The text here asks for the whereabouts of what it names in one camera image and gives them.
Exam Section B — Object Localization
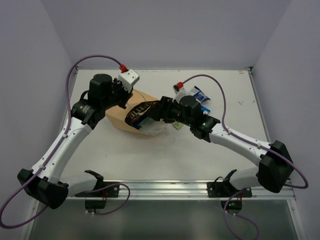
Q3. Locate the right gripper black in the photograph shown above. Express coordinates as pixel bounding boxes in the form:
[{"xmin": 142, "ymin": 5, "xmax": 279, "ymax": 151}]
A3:
[{"xmin": 145, "ymin": 96, "xmax": 194, "ymax": 128}]

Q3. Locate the brown paper bag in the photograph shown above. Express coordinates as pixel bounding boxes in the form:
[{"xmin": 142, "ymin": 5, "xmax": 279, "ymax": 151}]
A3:
[{"xmin": 105, "ymin": 89, "xmax": 175, "ymax": 143}]

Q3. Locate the brown Kettle chips bag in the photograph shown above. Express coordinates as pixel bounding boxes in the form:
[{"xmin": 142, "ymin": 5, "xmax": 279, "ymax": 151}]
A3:
[{"xmin": 124, "ymin": 100, "xmax": 160, "ymax": 125}]

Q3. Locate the green small snack packet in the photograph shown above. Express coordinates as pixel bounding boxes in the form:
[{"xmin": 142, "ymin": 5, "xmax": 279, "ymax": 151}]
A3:
[{"xmin": 172, "ymin": 122, "xmax": 184, "ymax": 130}]

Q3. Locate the dark blue snack bag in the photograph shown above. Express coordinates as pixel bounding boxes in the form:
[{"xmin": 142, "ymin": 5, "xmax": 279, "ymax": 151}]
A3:
[{"xmin": 188, "ymin": 86, "xmax": 211, "ymax": 103}]

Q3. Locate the blue Kettle vinegar chips bag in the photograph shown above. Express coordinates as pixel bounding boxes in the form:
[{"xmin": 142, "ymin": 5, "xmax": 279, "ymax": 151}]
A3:
[{"xmin": 131, "ymin": 117, "xmax": 150, "ymax": 130}]

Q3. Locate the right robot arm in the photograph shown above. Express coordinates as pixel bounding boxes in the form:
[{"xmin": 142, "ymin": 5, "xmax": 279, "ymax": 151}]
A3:
[{"xmin": 146, "ymin": 96, "xmax": 293, "ymax": 197}]

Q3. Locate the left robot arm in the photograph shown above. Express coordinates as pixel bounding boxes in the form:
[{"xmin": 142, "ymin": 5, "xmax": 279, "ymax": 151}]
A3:
[{"xmin": 17, "ymin": 69, "xmax": 140, "ymax": 210}]

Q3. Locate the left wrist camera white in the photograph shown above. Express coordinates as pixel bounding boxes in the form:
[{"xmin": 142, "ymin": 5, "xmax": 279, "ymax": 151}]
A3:
[{"xmin": 117, "ymin": 69, "xmax": 140, "ymax": 92}]

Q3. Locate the aluminium mounting rail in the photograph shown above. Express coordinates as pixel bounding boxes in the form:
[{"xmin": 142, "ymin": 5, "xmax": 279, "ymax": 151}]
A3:
[{"xmin": 32, "ymin": 178, "xmax": 296, "ymax": 201}]

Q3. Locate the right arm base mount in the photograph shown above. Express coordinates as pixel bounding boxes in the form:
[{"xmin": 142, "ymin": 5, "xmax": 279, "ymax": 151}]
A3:
[{"xmin": 206, "ymin": 169, "xmax": 253, "ymax": 215}]

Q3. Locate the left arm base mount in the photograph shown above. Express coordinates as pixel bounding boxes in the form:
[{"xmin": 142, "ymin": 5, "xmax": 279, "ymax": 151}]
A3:
[{"xmin": 69, "ymin": 170, "xmax": 128, "ymax": 216}]

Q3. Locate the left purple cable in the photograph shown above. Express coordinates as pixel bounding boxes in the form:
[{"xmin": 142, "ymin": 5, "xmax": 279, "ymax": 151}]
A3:
[{"xmin": 0, "ymin": 54, "xmax": 132, "ymax": 228}]

